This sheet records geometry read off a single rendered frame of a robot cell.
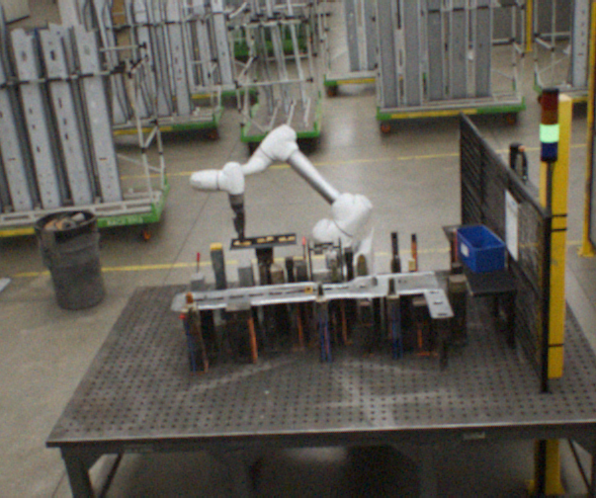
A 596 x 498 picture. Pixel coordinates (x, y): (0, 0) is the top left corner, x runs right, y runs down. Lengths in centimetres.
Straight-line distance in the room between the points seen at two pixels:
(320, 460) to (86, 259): 286
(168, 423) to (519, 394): 159
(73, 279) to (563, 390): 409
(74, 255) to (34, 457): 199
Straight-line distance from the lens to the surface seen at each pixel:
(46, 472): 497
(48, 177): 831
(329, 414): 372
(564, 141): 351
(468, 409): 372
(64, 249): 653
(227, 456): 383
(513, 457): 461
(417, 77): 1081
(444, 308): 390
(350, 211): 464
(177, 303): 420
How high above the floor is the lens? 279
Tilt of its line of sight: 22 degrees down
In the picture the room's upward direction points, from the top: 6 degrees counter-clockwise
